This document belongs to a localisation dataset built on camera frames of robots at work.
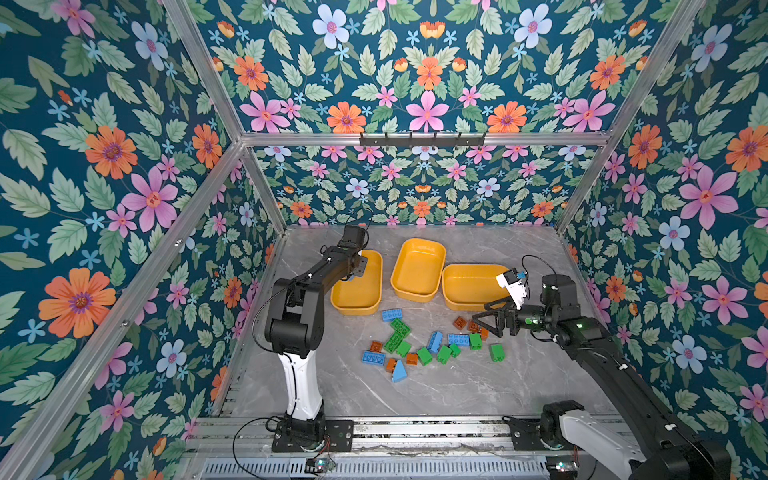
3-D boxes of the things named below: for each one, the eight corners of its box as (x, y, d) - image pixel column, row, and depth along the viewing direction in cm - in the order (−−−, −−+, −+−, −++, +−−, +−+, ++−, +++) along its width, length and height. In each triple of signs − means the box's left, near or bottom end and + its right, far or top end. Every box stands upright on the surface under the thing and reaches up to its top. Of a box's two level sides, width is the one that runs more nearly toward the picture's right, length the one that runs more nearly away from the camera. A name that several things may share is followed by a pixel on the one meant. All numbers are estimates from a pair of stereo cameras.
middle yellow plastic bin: (391, 304, 100) (390, 294, 95) (393, 249, 115) (392, 238, 110) (448, 304, 100) (450, 294, 95) (442, 249, 115) (444, 238, 110)
